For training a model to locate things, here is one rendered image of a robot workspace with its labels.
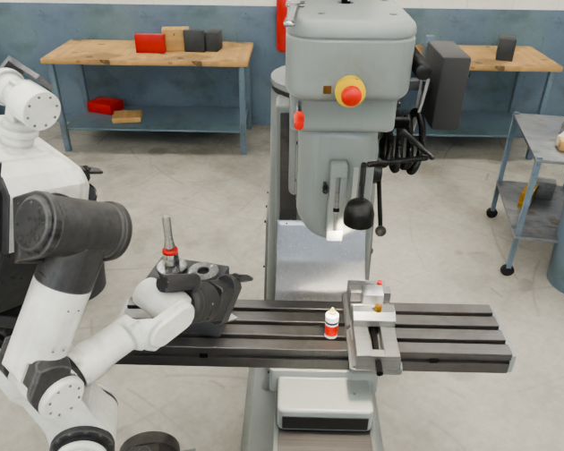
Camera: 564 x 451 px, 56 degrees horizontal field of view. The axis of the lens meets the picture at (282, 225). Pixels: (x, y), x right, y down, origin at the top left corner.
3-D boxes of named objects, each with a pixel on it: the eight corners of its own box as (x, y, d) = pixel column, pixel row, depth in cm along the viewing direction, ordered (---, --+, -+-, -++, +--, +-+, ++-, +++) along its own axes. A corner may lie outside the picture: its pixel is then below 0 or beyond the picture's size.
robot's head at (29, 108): (19, 145, 85) (25, 92, 82) (-16, 118, 89) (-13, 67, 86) (55, 141, 91) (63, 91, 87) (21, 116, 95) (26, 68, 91)
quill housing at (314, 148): (371, 242, 141) (385, 128, 125) (294, 242, 142) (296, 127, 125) (363, 208, 158) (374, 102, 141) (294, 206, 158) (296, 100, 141)
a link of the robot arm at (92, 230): (38, 296, 76) (70, 208, 74) (5, 268, 80) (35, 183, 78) (103, 293, 86) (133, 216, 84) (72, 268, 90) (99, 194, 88)
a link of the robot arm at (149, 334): (198, 321, 108) (144, 362, 100) (168, 300, 113) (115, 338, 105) (194, 299, 104) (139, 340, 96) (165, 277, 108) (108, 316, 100)
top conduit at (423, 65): (431, 80, 109) (433, 63, 107) (410, 80, 109) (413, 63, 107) (396, 33, 147) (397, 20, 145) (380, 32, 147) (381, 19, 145)
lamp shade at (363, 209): (349, 232, 123) (352, 208, 120) (338, 216, 129) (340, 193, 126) (378, 227, 125) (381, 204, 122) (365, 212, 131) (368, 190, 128)
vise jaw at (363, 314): (395, 327, 157) (397, 317, 155) (353, 326, 157) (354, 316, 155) (392, 313, 162) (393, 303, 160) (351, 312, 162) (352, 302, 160)
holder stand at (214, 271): (219, 337, 163) (216, 285, 152) (152, 326, 167) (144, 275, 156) (231, 312, 173) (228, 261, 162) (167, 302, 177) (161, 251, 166)
